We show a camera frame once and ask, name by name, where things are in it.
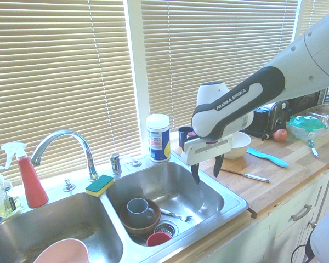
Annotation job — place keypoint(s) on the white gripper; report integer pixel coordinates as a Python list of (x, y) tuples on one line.
[(205, 152)]

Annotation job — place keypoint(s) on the silver table knife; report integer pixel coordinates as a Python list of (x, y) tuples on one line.
[(252, 176)]

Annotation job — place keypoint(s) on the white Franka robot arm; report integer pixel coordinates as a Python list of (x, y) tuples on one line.
[(290, 68)]

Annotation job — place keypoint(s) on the stainless steel double sink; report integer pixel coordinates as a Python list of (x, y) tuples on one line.
[(181, 186)]

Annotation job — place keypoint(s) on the teal serrated knife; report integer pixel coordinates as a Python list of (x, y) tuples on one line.
[(268, 157)]

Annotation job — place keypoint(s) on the metal sink drain strainer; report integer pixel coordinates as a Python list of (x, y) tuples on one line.
[(168, 227)]

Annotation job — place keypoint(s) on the white sink hole cap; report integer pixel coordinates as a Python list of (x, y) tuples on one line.
[(135, 163)]

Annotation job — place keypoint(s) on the chrome sink sprayer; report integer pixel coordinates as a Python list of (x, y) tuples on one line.
[(115, 164)]

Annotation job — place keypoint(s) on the white ceramic bowl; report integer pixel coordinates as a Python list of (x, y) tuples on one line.
[(240, 145)]

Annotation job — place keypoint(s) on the large black mug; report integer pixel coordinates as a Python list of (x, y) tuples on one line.
[(184, 132)]

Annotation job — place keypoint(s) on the silver fork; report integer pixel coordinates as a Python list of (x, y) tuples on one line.
[(175, 215)]

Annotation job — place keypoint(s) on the white wipes canister blue label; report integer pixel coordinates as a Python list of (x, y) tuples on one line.
[(159, 139)]

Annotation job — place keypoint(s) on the grey mug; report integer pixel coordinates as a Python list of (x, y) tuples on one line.
[(138, 211)]

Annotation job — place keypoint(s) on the red apple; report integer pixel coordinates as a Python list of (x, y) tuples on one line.
[(280, 135)]

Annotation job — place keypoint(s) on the black toaster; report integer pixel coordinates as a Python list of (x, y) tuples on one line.
[(271, 115)]

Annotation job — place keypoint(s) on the white cabinet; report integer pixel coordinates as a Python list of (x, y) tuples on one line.
[(263, 233)]

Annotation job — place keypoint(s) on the red cup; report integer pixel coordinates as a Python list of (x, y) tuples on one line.
[(156, 239)]

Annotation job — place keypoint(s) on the brown wooden bowl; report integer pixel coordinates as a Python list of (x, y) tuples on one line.
[(126, 220)]

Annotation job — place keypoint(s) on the clear container teal lid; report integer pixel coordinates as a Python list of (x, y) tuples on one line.
[(305, 127)]

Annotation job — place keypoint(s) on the yellow and green sponge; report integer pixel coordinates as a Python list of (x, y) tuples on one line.
[(100, 185)]

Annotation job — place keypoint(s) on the wide beige window blind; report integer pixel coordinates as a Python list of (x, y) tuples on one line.
[(57, 82), (208, 41)]

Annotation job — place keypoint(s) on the clear glass dish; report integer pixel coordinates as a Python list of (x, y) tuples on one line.
[(322, 111)]

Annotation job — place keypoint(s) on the chrome gooseneck faucet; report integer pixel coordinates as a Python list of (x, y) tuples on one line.
[(79, 142)]

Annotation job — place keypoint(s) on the chrome faucet knob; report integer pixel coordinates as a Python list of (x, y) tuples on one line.
[(68, 185)]

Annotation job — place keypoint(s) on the pink bowl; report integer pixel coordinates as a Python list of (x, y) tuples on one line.
[(68, 252)]

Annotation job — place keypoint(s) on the red spray bottle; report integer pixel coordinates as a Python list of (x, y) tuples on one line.
[(30, 183)]

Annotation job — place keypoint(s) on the narrow beige window blind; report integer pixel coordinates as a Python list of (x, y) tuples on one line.
[(315, 13)]

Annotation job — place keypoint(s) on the yellow soap bottle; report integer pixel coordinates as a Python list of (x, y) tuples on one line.
[(9, 205)]

